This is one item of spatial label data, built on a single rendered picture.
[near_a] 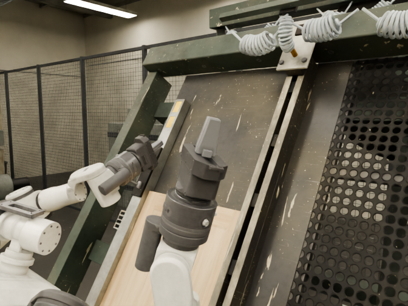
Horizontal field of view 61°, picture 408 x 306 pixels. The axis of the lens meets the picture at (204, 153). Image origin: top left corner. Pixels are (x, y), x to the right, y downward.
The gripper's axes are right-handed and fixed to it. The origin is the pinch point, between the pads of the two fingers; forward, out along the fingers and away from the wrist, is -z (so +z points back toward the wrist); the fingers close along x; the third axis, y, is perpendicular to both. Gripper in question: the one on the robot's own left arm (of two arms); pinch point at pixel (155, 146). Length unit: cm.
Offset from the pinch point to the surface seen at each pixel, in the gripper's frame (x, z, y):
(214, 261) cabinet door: 25.6, 16.7, 29.8
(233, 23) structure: -21, -90, -21
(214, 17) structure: -26, -92, -34
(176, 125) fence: 1.7, -18.5, -7.5
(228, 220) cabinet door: 18.7, 6.6, 29.9
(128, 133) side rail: 3.0, -12.7, -31.5
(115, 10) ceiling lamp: -47, -433, -550
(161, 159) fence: 9.6, -6.3, -7.5
